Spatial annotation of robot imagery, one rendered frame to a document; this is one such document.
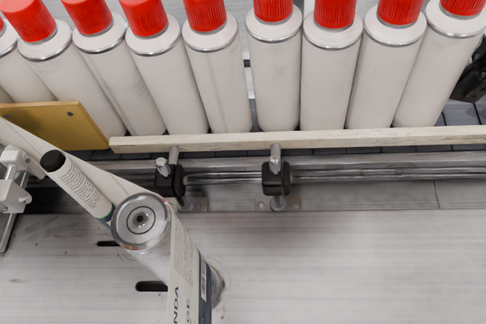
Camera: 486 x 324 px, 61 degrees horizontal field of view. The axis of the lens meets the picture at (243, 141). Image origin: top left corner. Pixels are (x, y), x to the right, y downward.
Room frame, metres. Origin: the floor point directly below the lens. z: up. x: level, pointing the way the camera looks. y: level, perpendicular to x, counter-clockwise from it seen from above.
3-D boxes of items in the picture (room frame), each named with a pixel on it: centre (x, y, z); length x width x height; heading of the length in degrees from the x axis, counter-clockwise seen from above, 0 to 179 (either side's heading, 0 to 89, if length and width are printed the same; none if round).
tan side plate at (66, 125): (0.29, 0.20, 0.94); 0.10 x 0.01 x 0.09; 79
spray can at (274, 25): (0.28, -0.05, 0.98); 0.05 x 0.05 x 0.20
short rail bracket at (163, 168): (0.23, 0.08, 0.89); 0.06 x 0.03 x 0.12; 169
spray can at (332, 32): (0.26, -0.10, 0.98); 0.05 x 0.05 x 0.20
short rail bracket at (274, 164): (0.19, -0.03, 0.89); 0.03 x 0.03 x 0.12; 79
